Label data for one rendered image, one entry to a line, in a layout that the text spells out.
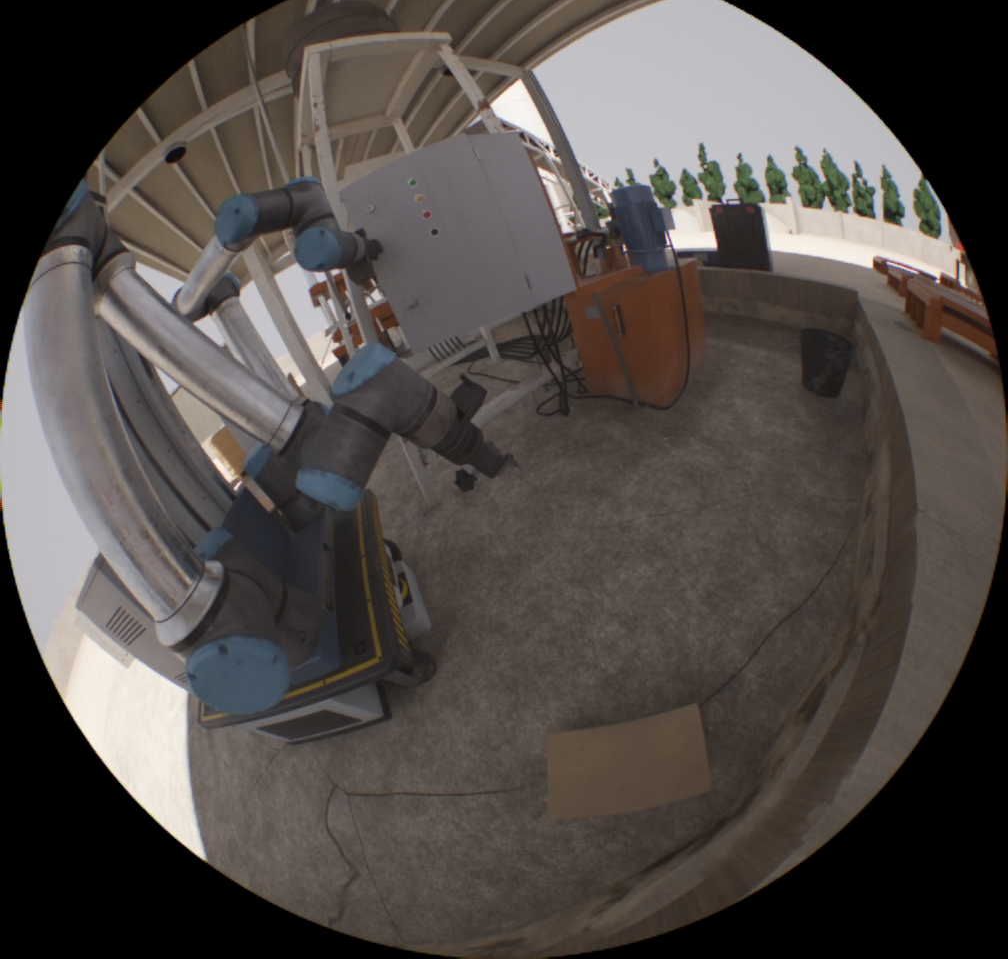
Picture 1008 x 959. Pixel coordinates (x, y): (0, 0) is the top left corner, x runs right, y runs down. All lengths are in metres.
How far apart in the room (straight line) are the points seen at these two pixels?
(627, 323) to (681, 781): 1.50
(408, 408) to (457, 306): 0.57
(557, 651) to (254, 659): 0.69
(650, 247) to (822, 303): 1.77
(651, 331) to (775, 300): 1.77
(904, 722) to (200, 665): 0.91
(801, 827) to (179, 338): 1.07
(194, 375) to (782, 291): 3.09
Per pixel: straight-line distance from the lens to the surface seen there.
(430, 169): 0.98
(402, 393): 0.39
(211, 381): 0.49
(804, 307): 2.91
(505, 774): 0.86
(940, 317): 2.44
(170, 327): 0.52
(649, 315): 1.34
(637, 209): 1.52
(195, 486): 0.97
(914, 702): 0.69
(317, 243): 0.63
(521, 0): 5.89
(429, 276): 0.93
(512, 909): 1.01
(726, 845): 0.73
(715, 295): 3.06
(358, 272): 0.78
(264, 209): 0.61
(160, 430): 0.97
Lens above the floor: 0.81
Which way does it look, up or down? 34 degrees down
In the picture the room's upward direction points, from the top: 24 degrees counter-clockwise
